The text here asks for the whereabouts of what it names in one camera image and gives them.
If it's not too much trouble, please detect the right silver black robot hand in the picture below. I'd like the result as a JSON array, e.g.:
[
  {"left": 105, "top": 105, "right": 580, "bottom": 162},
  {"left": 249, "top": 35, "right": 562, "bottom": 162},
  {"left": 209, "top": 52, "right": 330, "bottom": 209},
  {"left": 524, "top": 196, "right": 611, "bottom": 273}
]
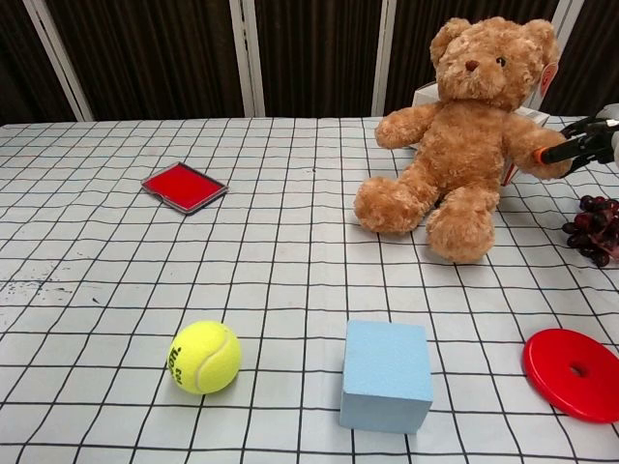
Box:
[{"left": 533, "top": 101, "right": 619, "bottom": 177}]

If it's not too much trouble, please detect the brown plush teddy bear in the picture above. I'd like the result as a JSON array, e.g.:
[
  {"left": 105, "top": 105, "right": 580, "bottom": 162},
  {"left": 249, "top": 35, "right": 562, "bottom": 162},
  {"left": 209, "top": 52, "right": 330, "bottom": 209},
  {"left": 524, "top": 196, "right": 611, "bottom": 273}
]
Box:
[{"left": 354, "top": 16, "right": 575, "bottom": 265}]

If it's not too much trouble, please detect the white barcode paper tag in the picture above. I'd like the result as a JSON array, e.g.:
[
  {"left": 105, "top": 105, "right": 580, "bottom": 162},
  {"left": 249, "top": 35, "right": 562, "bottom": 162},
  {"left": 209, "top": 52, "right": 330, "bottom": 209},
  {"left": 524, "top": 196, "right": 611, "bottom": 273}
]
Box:
[{"left": 511, "top": 107, "right": 550, "bottom": 129}]

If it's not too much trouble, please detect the round orange hang tag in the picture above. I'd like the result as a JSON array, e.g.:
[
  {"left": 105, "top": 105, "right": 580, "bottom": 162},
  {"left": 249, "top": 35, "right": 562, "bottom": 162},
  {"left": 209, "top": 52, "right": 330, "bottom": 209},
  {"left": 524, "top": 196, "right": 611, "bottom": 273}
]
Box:
[{"left": 540, "top": 61, "right": 561, "bottom": 99}]

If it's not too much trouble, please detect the dark purple grape bunch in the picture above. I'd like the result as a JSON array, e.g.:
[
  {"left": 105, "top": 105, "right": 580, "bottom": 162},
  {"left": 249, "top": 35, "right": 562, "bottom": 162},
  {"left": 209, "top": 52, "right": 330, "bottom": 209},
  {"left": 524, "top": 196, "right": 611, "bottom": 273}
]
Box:
[{"left": 561, "top": 193, "right": 619, "bottom": 268}]

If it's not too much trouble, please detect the red plastic disc with hole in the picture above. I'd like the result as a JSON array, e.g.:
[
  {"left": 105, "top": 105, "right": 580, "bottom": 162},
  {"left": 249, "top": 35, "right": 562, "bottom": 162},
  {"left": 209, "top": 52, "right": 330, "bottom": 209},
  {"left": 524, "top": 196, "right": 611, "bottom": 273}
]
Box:
[{"left": 522, "top": 328, "right": 619, "bottom": 424}]

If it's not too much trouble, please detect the light blue foam cube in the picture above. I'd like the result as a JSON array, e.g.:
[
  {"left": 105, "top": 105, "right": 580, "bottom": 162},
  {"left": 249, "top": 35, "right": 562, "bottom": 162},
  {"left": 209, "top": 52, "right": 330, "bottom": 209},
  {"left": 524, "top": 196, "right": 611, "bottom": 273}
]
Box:
[{"left": 339, "top": 319, "right": 433, "bottom": 435}]

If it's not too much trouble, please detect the checked white tablecloth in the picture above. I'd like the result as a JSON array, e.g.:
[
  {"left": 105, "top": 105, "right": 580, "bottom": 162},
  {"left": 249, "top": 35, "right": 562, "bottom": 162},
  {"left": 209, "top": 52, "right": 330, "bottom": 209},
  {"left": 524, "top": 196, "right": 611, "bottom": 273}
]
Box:
[{"left": 0, "top": 115, "right": 619, "bottom": 464}]

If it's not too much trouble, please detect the red ink pad tray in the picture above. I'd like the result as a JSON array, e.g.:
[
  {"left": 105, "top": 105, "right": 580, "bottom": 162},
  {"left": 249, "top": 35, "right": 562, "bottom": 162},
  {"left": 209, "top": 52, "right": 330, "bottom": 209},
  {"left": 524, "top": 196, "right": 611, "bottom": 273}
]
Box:
[{"left": 140, "top": 161, "right": 230, "bottom": 216}]

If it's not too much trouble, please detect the yellow tennis ball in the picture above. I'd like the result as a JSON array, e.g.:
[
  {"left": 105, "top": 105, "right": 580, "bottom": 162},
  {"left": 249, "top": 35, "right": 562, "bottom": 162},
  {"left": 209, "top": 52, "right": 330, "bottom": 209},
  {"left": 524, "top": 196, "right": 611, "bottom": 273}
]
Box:
[{"left": 166, "top": 319, "right": 243, "bottom": 395}]

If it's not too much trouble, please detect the white screen frame post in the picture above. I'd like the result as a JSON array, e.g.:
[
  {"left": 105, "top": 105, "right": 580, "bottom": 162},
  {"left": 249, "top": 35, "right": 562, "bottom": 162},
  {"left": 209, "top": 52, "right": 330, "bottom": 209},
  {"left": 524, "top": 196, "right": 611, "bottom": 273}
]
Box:
[
  {"left": 228, "top": 0, "right": 268, "bottom": 117},
  {"left": 549, "top": 0, "right": 577, "bottom": 64},
  {"left": 370, "top": 0, "right": 398, "bottom": 117},
  {"left": 22, "top": 0, "right": 94, "bottom": 122}
]

